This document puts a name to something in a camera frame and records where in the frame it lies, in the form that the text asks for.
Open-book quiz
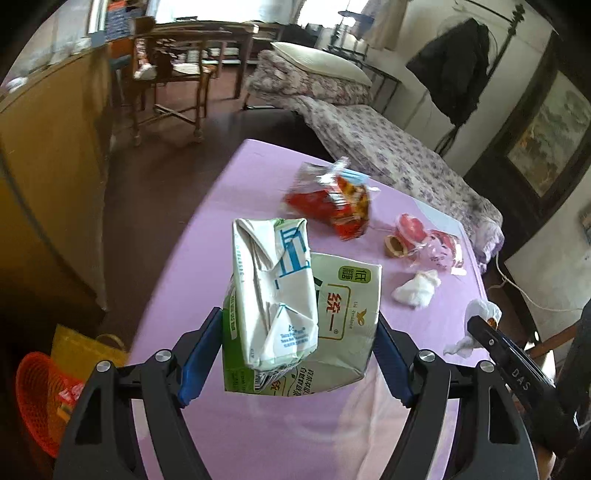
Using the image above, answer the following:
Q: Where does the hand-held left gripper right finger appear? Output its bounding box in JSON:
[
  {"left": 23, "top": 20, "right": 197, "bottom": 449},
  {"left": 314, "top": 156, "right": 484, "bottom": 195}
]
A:
[{"left": 374, "top": 318, "right": 541, "bottom": 480}]

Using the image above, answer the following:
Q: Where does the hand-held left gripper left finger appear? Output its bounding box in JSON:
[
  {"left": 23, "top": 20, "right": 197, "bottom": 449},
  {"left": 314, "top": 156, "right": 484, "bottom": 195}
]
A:
[{"left": 53, "top": 306, "right": 227, "bottom": 480}]

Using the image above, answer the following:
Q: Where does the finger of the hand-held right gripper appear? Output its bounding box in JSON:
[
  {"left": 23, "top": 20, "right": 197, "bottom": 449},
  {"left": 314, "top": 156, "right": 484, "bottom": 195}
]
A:
[{"left": 466, "top": 314, "right": 513, "bottom": 370}]

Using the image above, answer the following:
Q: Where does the white tissue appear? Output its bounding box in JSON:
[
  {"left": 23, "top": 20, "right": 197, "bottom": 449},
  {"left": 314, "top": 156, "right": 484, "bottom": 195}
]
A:
[
  {"left": 464, "top": 298, "right": 503, "bottom": 328},
  {"left": 443, "top": 335, "right": 476, "bottom": 358},
  {"left": 392, "top": 269, "right": 440, "bottom": 309}
]

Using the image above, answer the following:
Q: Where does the green drink carton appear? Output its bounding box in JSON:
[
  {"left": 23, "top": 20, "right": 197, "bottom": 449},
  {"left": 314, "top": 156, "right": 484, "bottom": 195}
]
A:
[{"left": 222, "top": 251, "right": 383, "bottom": 395}]

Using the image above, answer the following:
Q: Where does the white milk carton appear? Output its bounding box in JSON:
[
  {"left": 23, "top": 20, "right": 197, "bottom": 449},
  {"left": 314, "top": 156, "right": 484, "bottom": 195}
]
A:
[{"left": 231, "top": 217, "right": 320, "bottom": 372}]

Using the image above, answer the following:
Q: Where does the red plastic basket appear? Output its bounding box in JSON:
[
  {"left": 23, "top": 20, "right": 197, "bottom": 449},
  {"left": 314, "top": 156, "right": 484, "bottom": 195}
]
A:
[{"left": 15, "top": 352, "right": 86, "bottom": 457}]

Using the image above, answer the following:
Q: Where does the red clear snack bag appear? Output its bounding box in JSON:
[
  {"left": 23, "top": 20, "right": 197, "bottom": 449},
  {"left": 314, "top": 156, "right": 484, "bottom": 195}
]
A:
[{"left": 284, "top": 157, "right": 356, "bottom": 232}]

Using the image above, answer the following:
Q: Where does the dark wooden chair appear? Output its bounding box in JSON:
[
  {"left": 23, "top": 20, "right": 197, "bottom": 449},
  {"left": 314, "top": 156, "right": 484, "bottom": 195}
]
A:
[{"left": 526, "top": 318, "right": 583, "bottom": 361}]

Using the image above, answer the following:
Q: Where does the clear red printed wrapper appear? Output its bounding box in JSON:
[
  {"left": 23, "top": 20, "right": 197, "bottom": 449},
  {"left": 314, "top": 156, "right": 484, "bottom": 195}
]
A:
[{"left": 409, "top": 228, "right": 467, "bottom": 278}]

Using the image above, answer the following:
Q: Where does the yellow woven bag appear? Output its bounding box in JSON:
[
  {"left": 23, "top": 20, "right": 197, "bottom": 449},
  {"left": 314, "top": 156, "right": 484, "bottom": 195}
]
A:
[{"left": 50, "top": 324, "right": 130, "bottom": 370}]

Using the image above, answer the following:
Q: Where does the orange snack wrapper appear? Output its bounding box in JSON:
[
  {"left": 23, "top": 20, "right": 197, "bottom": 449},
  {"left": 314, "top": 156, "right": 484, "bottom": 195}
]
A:
[{"left": 330, "top": 174, "right": 376, "bottom": 241}]

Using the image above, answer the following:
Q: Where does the purple tablecloth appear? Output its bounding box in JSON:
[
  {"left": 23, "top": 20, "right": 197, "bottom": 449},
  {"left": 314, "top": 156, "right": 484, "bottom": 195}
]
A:
[{"left": 127, "top": 138, "right": 488, "bottom": 480}]

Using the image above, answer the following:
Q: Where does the floral covered bed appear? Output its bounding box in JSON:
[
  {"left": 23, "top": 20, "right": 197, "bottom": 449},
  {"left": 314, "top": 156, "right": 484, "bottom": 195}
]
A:
[{"left": 295, "top": 95, "right": 505, "bottom": 264}]

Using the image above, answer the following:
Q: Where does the black metal coat stand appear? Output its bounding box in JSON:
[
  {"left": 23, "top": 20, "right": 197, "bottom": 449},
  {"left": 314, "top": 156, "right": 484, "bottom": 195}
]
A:
[{"left": 434, "top": 4, "right": 527, "bottom": 158}]

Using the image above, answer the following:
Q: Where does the dark framed painting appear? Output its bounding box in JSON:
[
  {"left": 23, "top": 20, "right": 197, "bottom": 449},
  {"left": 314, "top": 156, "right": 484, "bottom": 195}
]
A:
[{"left": 464, "top": 32, "right": 591, "bottom": 217}]

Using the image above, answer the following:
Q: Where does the light wooden cabinet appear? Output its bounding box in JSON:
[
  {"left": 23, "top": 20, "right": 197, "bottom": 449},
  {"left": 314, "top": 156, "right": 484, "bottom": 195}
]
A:
[{"left": 0, "top": 44, "right": 116, "bottom": 315}]

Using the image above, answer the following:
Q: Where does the black coat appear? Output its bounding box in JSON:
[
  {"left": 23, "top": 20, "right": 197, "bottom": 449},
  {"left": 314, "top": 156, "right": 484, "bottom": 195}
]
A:
[{"left": 406, "top": 18, "right": 490, "bottom": 125}]

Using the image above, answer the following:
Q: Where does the wooden armchair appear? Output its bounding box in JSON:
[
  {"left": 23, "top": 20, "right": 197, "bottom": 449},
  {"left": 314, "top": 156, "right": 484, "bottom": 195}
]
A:
[{"left": 117, "top": 28, "right": 232, "bottom": 146}]

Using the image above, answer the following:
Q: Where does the folded floral quilt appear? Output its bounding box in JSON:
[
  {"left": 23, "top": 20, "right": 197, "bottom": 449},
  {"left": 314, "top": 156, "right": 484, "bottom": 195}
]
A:
[{"left": 247, "top": 50, "right": 372, "bottom": 109}]

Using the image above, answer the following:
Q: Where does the cream pillow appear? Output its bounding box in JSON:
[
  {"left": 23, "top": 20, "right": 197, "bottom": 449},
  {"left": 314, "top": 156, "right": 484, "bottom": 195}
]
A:
[{"left": 270, "top": 41, "right": 372, "bottom": 88}]

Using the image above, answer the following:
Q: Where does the wooden table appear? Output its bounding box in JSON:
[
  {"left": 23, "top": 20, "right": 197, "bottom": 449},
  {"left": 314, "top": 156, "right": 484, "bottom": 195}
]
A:
[{"left": 152, "top": 21, "right": 282, "bottom": 97}]

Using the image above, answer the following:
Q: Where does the shelf with boxes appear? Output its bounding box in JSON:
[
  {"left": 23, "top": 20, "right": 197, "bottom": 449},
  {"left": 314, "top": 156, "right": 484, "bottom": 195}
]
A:
[{"left": 104, "top": 0, "right": 158, "bottom": 42}]

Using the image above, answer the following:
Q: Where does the white cable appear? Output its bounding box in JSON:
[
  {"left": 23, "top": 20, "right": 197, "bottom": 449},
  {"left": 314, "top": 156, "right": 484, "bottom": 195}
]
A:
[{"left": 485, "top": 251, "right": 587, "bottom": 315}]

